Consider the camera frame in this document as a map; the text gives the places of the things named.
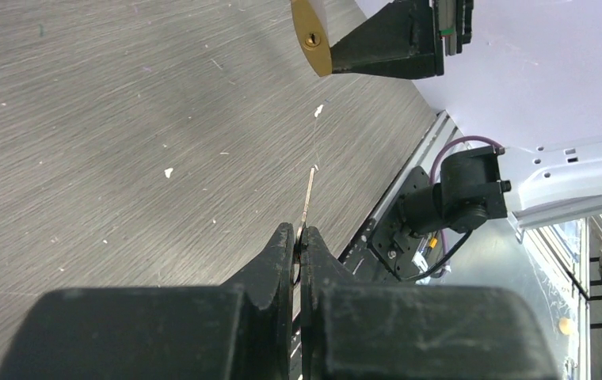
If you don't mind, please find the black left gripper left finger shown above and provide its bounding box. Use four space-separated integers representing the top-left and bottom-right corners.
0 223 295 379

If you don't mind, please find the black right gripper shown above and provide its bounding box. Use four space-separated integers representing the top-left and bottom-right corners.
330 0 474 80

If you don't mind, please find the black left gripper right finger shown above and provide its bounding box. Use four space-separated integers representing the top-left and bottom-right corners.
300 226 558 379

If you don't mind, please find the brass padlock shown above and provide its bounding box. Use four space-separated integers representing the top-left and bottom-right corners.
290 0 333 77

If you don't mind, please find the silver padlock key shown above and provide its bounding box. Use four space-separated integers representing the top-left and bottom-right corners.
296 165 317 243

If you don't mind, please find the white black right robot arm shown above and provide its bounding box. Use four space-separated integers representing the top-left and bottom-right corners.
331 1 602 281

